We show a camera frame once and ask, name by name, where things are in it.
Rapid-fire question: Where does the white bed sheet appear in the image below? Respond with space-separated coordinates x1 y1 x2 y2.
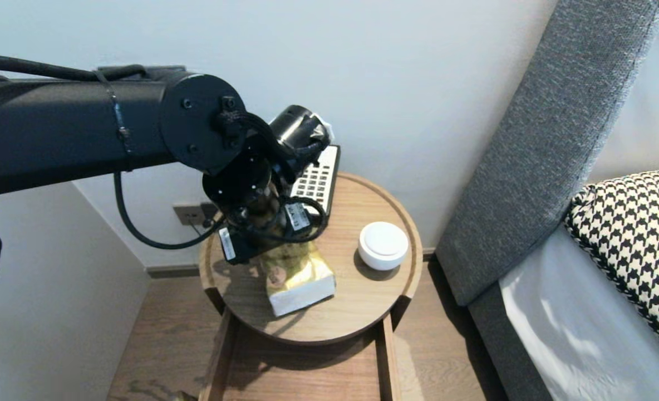
498 223 659 401

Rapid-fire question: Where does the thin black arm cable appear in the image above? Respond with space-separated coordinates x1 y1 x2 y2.
114 170 224 250

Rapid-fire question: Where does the small grey wall outlet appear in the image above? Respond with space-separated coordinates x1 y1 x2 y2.
173 204 206 227

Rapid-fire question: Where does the grey fabric bed frame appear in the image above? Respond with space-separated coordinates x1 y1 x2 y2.
468 284 555 401

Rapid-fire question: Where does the black white houndstooth pillow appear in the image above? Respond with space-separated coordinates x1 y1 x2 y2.
563 167 659 379

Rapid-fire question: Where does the round wooden side table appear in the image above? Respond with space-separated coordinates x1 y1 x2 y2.
199 172 424 346

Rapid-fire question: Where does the gold tissue pack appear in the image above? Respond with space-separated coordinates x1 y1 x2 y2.
260 241 337 317

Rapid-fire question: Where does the curved-front wooden drawer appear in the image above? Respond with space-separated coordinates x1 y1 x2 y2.
199 309 402 401

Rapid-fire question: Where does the white round lidded container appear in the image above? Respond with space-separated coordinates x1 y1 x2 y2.
358 221 410 271

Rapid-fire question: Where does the black telephone base white keypad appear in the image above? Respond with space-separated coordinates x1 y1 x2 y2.
289 144 341 221

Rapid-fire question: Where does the grey fabric headboard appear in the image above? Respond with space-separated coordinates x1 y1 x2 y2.
435 0 659 308

